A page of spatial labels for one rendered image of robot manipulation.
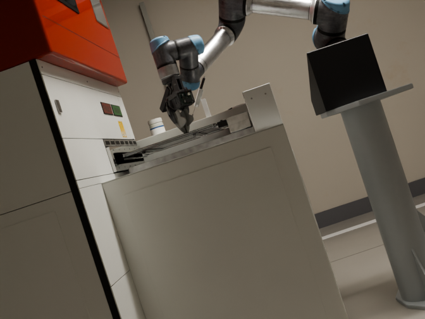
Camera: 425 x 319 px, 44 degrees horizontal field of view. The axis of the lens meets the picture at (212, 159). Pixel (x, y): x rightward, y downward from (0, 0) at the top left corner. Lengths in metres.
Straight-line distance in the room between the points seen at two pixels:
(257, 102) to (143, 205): 0.50
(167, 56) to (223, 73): 2.35
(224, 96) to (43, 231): 2.83
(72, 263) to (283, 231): 0.65
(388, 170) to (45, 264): 1.28
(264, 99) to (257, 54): 2.60
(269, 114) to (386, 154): 0.58
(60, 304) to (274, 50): 3.13
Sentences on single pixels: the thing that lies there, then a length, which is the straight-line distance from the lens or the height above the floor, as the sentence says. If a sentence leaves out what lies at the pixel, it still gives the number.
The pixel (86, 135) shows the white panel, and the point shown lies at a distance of 1.80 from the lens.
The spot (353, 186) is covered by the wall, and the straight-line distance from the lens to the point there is 4.39.
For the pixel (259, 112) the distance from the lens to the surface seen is 1.74.
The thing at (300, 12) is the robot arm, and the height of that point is 1.23.
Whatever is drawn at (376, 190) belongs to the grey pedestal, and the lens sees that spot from 2.14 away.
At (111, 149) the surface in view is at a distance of 1.96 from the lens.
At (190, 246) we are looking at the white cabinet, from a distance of 1.73.
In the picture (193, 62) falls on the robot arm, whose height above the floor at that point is 1.15.
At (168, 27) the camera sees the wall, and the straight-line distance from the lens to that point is 4.37.
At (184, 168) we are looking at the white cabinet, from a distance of 1.71.
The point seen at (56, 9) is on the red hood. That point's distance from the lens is 1.84.
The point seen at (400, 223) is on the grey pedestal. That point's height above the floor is 0.33.
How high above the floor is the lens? 0.77
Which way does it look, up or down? level
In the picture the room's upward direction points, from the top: 18 degrees counter-clockwise
